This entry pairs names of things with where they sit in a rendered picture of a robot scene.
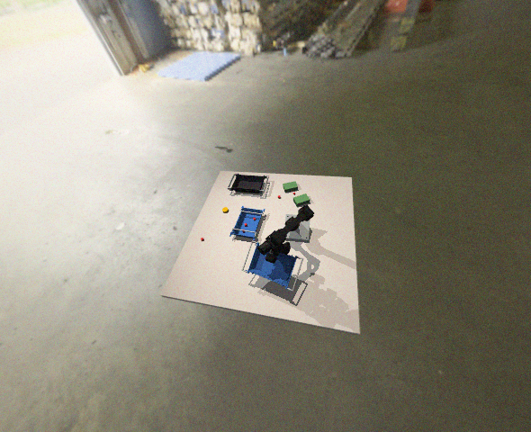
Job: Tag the green rectangular block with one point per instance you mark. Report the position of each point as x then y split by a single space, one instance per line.
289 187
301 199

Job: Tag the blue plastic tray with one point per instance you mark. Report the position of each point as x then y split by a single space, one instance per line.
280 272
247 218

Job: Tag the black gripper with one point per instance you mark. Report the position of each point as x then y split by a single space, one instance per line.
272 256

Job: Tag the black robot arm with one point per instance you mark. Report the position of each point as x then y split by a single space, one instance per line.
276 238

